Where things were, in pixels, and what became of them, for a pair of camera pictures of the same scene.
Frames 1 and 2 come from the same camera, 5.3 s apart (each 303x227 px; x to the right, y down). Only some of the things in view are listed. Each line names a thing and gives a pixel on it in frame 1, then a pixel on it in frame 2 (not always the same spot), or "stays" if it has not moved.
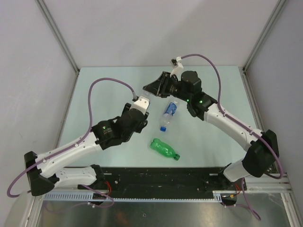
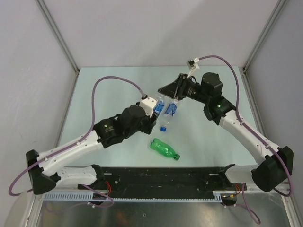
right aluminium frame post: x=275 y=14 stays
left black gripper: x=139 y=129 -> x=150 y=122
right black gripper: x=158 y=87 -> x=170 y=90
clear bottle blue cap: x=166 y=116 stays
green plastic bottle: x=164 y=148 stays
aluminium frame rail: x=167 y=181 stays
